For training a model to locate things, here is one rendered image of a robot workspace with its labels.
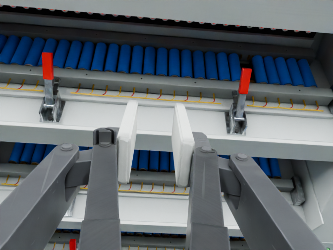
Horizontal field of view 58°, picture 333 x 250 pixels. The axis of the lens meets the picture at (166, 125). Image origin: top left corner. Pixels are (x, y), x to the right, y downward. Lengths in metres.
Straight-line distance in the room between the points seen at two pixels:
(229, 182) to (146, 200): 0.42
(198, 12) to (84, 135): 0.23
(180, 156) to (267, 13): 0.25
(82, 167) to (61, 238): 0.59
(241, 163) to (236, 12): 0.25
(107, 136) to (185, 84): 0.31
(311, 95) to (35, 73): 0.42
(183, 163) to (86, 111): 0.30
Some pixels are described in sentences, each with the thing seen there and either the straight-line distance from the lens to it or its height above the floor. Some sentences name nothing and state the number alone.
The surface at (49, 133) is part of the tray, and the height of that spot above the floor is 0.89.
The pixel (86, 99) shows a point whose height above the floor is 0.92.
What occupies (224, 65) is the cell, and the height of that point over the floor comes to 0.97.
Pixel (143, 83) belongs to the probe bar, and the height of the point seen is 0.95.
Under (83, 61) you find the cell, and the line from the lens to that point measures 0.50.
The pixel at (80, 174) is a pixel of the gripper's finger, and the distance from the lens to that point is 0.16.
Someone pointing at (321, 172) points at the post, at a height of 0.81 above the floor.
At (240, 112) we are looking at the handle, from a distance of 0.44.
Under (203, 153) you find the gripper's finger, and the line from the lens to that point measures 0.16.
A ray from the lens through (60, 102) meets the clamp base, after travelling 0.46.
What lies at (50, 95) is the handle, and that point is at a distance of 0.44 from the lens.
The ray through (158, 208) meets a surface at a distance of 0.57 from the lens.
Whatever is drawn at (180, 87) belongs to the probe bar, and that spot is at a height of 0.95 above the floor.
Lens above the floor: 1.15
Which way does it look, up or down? 33 degrees down
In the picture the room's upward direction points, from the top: 6 degrees clockwise
